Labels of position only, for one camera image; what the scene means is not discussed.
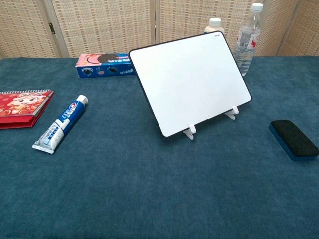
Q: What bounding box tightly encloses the black felt eraser blue base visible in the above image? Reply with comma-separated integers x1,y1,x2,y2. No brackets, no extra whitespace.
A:
268,119,319,161

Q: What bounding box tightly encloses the white plastic board stand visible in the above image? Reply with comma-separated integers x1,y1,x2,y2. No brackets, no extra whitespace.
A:
183,105,239,141

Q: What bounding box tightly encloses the dark blue table mat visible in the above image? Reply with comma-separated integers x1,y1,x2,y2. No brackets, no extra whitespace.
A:
0,56,319,239

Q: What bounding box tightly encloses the blue pink cookie box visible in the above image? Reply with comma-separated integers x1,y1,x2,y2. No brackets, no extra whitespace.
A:
76,51,137,80

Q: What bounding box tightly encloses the blue white toothpaste tube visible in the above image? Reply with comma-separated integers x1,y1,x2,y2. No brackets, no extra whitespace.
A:
31,94,89,154

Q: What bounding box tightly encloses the white milk drink bottle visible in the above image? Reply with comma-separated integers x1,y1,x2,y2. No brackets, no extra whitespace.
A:
203,17,226,35

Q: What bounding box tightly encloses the clear plastic water bottle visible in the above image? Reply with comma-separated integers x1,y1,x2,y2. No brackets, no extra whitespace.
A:
233,3,264,77

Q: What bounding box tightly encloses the woven bamboo folding screen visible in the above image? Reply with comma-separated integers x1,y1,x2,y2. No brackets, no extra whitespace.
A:
0,0,319,60

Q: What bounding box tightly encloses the red desk calendar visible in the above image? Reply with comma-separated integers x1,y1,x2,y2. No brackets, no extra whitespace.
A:
0,89,55,130

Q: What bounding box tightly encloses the white tablet board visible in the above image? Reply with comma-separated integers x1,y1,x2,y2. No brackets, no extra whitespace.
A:
128,30,252,139

